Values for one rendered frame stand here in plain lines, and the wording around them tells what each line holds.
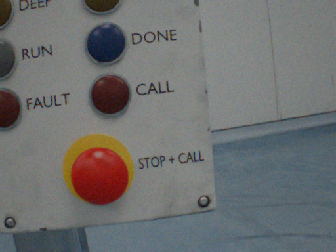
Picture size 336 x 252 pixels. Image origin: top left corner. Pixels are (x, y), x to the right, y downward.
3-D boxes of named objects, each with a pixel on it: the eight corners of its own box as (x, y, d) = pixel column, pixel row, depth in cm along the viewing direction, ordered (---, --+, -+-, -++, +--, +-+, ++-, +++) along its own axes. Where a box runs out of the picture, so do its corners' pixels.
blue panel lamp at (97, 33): (127, 60, 38) (124, 21, 38) (88, 65, 38) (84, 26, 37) (126, 60, 39) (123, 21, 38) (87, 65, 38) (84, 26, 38)
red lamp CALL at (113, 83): (132, 113, 39) (128, 72, 38) (92, 117, 38) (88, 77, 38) (131, 111, 39) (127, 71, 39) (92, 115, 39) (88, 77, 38)
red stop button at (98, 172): (133, 204, 37) (126, 146, 37) (76, 210, 37) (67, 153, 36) (125, 187, 42) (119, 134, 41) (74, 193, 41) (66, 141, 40)
